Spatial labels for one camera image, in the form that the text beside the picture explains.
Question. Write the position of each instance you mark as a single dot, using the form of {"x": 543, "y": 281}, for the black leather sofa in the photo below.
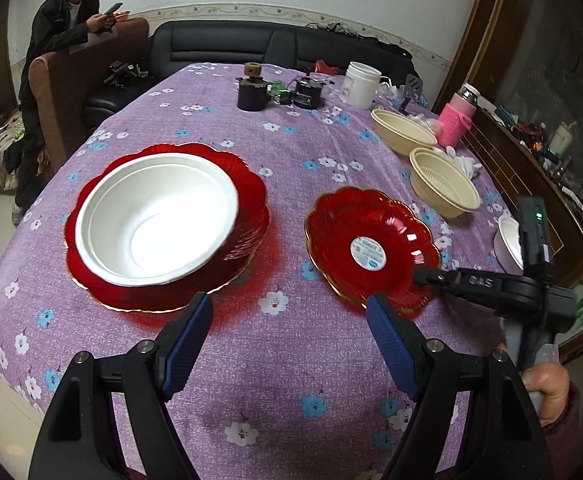
{"x": 211, "y": 42}

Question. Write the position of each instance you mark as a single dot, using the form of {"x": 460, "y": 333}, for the black cylindrical motor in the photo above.
{"x": 309, "y": 95}

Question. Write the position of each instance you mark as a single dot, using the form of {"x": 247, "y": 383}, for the dark cylinder with wooden knob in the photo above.
{"x": 251, "y": 95}

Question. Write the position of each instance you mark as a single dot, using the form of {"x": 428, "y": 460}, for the person's right forearm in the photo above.
{"x": 564, "y": 440}

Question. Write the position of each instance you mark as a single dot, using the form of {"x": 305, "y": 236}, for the large red glass plate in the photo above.
{"x": 171, "y": 297}
{"x": 254, "y": 195}

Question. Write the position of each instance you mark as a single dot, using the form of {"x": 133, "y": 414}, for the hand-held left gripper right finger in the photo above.
{"x": 391, "y": 345}

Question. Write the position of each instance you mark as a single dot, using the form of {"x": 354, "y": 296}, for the person's right hand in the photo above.
{"x": 549, "y": 390}

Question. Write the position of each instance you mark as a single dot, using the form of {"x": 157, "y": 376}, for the white plastic jar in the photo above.
{"x": 360, "y": 85}

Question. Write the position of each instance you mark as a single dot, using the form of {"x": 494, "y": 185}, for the smooth cream plastic bowl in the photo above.
{"x": 401, "y": 130}

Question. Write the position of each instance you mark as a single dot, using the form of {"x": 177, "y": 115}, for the large white bowl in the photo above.
{"x": 161, "y": 230}

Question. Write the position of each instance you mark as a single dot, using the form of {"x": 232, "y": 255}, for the wooden cabinet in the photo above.
{"x": 501, "y": 20}

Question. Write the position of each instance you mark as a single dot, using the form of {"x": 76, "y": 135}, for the purple floral tablecloth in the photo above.
{"x": 291, "y": 360}

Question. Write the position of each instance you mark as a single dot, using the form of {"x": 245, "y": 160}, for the red plastic bag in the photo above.
{"x": 324, "y": 67}

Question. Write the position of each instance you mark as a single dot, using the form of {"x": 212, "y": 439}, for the brown armchair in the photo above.
{"x": 51, "y": 90}

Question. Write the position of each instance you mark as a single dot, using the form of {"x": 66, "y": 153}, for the small white bowl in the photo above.
{"x": 507, "y": 245}

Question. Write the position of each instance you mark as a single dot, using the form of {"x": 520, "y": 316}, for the ribbed cream plastic bowl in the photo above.
{"x": 444, "y": 185}

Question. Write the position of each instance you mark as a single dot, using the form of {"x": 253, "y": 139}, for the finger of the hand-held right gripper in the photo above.
{"x": 471, "y": 285}

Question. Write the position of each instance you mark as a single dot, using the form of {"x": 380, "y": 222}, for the small red glass plate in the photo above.
{"x": 341, "y": 240}

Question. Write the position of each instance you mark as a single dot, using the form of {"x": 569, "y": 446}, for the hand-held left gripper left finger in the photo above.
{"x": 191, "y": 345}

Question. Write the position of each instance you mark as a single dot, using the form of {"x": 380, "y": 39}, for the bottle with pink knitted sleeve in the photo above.
{"x": 455, "y": 120}

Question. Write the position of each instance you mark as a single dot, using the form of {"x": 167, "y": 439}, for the white work gloves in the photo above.
{"x": 464, "y": 162}

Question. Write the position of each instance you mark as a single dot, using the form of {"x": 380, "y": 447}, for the clear plastic bag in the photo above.
{"x": 390, "y": 92}

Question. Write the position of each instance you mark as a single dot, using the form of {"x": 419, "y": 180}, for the black gadget on sofa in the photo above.
{"x": 124, "y": 71}

